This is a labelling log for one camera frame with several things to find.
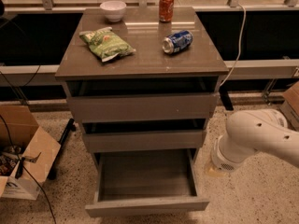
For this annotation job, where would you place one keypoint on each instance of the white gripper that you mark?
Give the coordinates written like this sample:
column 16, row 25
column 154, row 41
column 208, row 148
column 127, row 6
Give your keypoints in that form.
column 224, row 160

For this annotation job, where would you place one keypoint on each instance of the grey bottom drawer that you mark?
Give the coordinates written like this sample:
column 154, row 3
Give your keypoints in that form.
column 145, row 182

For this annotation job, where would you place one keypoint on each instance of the grey drawer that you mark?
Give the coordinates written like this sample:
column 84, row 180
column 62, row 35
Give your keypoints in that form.
column 140, row 99
column 144, row 135
column 145, row 182

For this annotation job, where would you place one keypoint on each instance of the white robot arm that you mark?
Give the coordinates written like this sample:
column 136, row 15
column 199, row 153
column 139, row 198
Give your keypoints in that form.
column 249, row 132

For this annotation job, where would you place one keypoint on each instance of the grey middle drawer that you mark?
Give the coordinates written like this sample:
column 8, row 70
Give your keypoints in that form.
column 144, row 135

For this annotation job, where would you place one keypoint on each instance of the grey top drawer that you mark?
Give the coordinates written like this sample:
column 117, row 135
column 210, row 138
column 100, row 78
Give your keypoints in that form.
column 140, row 99

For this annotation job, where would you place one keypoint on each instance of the grey drawer cabinet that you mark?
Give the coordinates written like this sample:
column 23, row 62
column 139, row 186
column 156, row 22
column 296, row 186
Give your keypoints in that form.
column 141, row 28

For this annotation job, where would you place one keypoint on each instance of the black stand leg right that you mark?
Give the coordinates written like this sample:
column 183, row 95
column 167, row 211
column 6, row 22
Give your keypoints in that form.
column 226, row 101

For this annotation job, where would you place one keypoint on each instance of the black stand leg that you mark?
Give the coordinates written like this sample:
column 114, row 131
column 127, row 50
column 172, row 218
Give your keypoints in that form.
column 226, row 101
column 70, row 127

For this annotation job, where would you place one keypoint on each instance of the cardboard box right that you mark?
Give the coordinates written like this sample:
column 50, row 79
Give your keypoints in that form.
column 290, row 106

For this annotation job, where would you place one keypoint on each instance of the blue soda can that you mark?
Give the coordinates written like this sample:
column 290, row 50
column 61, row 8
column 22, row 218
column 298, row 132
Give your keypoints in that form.
column 177, row 42

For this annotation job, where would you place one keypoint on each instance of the black stand leg left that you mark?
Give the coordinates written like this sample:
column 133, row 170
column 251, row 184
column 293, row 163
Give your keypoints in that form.
column 70, row 127

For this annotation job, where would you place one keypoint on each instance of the green chip bag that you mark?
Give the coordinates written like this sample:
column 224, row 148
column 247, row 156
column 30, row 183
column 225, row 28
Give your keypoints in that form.
column 105, row 44

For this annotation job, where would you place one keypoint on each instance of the orange soda can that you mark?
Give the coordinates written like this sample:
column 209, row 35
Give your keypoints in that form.
column 166, row 10

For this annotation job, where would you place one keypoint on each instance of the open cardboard box left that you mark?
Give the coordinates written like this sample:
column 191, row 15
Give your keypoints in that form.
column 19, row 129

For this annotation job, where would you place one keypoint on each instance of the white ceramic bowl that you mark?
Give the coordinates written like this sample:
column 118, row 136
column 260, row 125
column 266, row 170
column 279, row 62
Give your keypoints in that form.
column 113, row 10

